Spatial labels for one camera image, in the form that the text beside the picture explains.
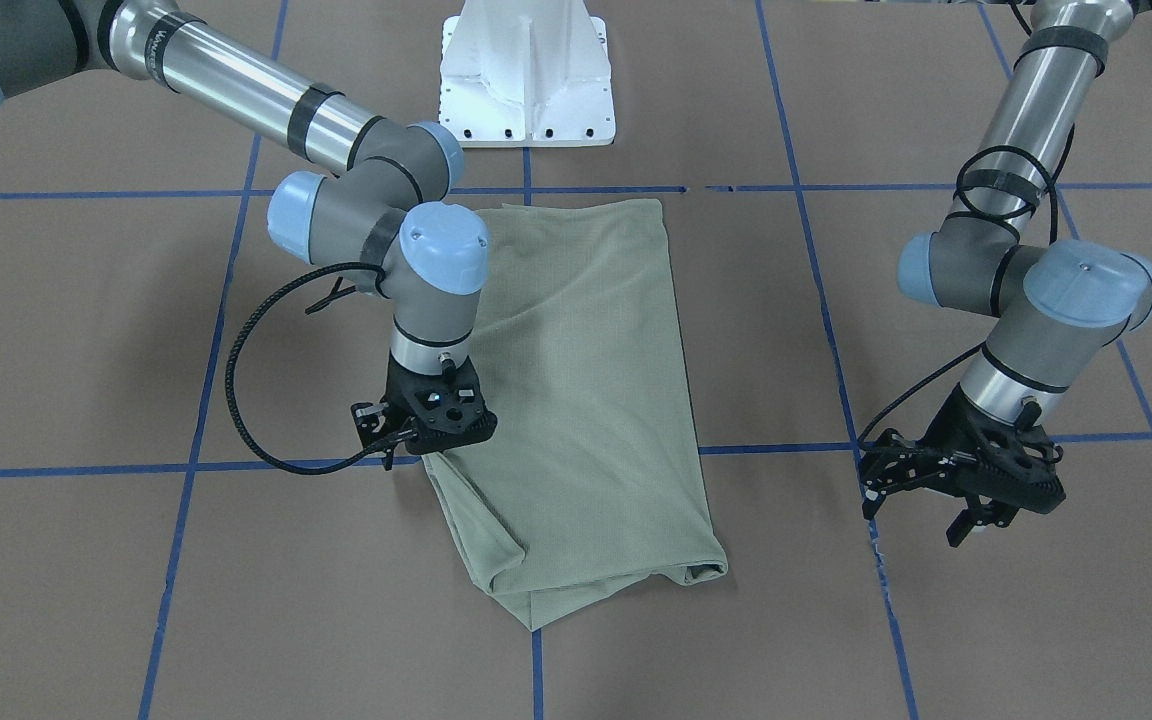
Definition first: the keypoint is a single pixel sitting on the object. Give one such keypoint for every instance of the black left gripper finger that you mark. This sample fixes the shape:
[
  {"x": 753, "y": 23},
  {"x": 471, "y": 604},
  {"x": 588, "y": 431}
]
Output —
[{"x": 976, "y": 515}]

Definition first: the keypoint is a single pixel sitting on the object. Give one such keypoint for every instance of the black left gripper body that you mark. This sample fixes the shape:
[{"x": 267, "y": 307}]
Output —
[{"x": 948, "y": 420}]

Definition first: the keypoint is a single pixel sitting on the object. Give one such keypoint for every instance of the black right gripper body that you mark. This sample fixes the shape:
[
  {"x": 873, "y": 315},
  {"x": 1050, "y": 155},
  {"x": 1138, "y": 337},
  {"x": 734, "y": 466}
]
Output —
[{"x": 397, "y": 393}]

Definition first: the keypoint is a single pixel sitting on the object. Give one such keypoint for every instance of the olive green long-sleeve shirt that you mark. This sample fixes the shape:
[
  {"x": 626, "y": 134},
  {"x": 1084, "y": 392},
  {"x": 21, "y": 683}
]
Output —
[{"x": 592, "y": 481}]

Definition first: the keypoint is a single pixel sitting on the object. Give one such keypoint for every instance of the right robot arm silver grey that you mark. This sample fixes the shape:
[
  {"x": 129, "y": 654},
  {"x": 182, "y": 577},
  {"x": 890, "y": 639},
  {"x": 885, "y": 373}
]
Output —
[{"x": 373, "y": 208}]

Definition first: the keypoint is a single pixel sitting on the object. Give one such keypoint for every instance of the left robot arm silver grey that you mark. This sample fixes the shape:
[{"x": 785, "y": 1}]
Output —
[{"x": 1055, "y": 306}]

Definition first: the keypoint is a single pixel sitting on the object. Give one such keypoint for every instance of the brown table mat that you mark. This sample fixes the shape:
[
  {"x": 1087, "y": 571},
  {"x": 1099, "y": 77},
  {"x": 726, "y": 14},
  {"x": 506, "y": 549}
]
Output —
[{"x": 150, "y": 566}]

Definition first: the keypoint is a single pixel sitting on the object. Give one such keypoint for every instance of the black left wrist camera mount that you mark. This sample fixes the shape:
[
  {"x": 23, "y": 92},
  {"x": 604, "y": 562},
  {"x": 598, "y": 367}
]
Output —
[{"x": 895, "y": 464}]

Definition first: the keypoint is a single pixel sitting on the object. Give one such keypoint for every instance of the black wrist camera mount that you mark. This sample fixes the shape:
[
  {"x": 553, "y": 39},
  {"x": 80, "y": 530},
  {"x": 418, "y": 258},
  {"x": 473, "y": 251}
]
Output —
[
  {"x": 382, "y": 428},
  {"x": 895, "y": 464}
]

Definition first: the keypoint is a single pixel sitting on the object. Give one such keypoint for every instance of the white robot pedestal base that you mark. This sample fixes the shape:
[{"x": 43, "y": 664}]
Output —
[{"x": 526, "y": 74}]

